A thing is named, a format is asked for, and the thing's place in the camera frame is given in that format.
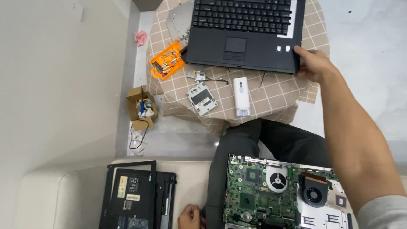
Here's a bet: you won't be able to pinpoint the open cardboard box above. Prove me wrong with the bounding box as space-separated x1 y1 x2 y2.
125 85 159 131

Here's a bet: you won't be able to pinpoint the thin black wire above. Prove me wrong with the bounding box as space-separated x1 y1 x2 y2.
203 77 230 86

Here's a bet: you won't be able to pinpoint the green laptop motherboard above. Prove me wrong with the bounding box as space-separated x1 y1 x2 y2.
223 154 354 229

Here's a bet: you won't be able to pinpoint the crumpled pink cloth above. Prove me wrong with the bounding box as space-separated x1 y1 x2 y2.
134 30 148 47

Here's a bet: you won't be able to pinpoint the black cable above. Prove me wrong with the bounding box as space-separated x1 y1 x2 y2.
128 119 149 150

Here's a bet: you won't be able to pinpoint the silver metal drive plate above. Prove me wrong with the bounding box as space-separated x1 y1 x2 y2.
166 0 195 44

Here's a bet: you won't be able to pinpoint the small metal bracket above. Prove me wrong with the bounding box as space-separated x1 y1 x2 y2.
187 69 207 82

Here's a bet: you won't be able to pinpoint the white electric screwdriver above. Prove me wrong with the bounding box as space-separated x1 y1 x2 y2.
232 77 251 118

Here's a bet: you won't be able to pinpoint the person's dark trousers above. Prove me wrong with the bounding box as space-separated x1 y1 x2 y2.
205 118 333 229

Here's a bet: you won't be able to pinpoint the black laptop bottom case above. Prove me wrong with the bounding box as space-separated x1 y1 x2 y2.
98 168 177 229

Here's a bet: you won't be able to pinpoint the person's right hand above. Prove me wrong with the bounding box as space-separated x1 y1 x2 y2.
293 45 339 84

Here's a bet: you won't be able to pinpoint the black screen bezel frame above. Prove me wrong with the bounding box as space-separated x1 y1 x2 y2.
102 160 158 229

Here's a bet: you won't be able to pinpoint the person's left hand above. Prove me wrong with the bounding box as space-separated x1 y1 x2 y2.
177 204 207 229

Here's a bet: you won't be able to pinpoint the silver hard drive caddy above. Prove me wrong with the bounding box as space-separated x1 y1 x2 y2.
186 82 219 117

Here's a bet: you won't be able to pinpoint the person's grey sleeve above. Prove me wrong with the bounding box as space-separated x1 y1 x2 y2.
356 195 407 229

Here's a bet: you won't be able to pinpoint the black cooling fan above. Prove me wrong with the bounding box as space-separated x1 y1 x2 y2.
300 173 330 208

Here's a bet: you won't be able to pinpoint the orange screwdriver bit case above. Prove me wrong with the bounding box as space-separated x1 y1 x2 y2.
149 38 188 80

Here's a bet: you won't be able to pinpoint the beige sofa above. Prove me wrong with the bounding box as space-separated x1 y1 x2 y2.
13 157 407 229

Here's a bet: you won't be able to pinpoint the beige checked tablecloth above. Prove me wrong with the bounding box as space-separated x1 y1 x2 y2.
146 0 331 136

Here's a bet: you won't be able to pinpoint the crumpled white paper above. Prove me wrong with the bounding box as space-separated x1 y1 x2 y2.
128 128 149 156

